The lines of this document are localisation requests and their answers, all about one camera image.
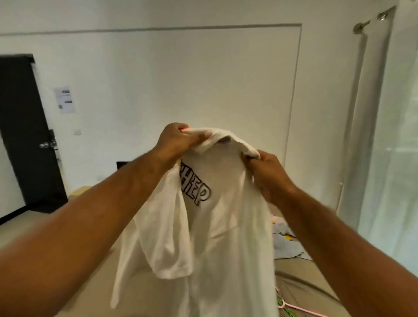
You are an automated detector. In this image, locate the person's left hand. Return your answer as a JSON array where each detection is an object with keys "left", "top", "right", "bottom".
[{"left": 153, "top": 122, "right": 214, "bottom": 172}]

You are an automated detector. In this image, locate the person's right hand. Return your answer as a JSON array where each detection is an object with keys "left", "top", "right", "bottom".
[{"left": 242, "top": 149, "right": 299, "bottom": 207}]

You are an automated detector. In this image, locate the grey garment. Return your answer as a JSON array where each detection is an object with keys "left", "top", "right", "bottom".
[{"left": 270, "top": 216, "right": 312, "bottom": 261}]

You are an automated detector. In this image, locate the cream white garment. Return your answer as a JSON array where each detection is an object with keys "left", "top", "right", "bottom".
[{"left": 110, "top": 127, "right": 280, "bottom": 317}]

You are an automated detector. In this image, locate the pile of coloured plastic hangers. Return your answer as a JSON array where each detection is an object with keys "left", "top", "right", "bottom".
[{"left": 275, "top": 286, "right": 329, "bottom": 317}]

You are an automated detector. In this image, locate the person's left forearm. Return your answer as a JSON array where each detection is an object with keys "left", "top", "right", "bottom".
[{"left": 0, "top": 152, "right": 174, "bottom": 317}]

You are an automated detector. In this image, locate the person's right forearm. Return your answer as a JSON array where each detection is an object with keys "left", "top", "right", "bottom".
[{"left": 274, "top": 188, "right": 418, "bottom": 317}]

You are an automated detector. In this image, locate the cardboard boxes left of bed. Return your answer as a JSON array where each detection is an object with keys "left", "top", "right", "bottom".
[{"left": 68, "top": 185, "right": 94, "bottom": 199}]

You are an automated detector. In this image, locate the bed with taupe sheet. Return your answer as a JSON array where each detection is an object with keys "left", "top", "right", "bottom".
[{"left": 55, "top": 186, "right": 354, "bottom": 317}]

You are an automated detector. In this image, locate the sheer white curtain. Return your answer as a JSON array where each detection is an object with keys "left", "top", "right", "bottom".
[{"left": 336, "top": 0, "right": 418, "bottom": 275}]

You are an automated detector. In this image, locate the black room door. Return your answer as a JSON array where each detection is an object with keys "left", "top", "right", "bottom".
[{"left": 0, "top": 54, "right": 69, "bottom": 214}]

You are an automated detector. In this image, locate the metal curtain rod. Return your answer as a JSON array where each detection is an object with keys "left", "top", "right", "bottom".
[{"left": 353, "top": 5, "right": 397, "bottom": 35}]

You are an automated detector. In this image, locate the white paper wall notice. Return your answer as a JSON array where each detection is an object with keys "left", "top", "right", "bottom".
[{"left": 55, "top": 87, "right": 77, "bottom": 115}]

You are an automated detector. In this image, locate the metal room door handle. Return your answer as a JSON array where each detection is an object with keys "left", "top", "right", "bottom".
[{"left": 39, "top": 129, "right": 61, "bottom": 162}]

